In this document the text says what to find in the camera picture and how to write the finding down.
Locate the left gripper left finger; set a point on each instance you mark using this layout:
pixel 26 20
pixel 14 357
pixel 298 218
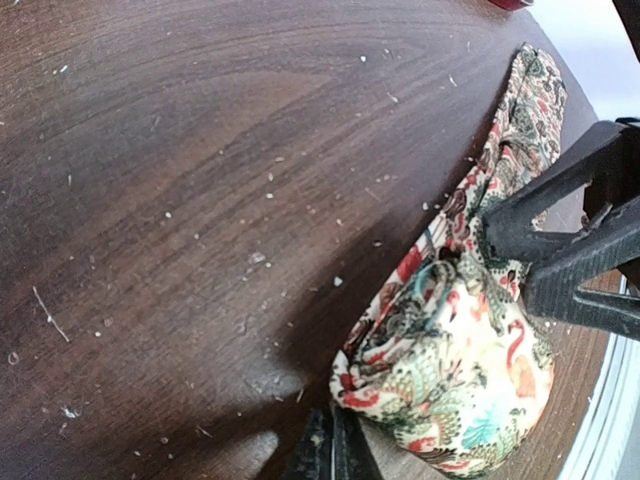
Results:
pixel 333 446

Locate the paisley patterned tie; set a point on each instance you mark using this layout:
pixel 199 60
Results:
pixel 444 359

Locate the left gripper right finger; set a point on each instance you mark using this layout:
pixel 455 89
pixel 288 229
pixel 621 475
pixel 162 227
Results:
pixel 603 163

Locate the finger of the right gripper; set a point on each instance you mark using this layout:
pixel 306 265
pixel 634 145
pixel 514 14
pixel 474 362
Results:
pixel 554 289

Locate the aluminium front rail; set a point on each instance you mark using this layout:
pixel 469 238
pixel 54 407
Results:
pixel 602 437

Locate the red round plate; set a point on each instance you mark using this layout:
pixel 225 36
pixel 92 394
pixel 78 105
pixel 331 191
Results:
pixel 512 5

